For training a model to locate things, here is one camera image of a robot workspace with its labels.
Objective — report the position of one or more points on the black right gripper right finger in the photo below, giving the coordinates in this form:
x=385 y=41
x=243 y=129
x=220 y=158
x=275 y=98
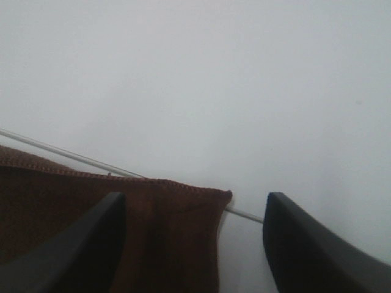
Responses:
x=305 y=256

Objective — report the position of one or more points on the brown towel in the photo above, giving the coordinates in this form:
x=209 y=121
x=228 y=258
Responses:
x=171 y=228

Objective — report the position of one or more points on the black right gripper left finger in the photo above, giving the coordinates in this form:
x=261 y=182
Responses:
x=82 y=258

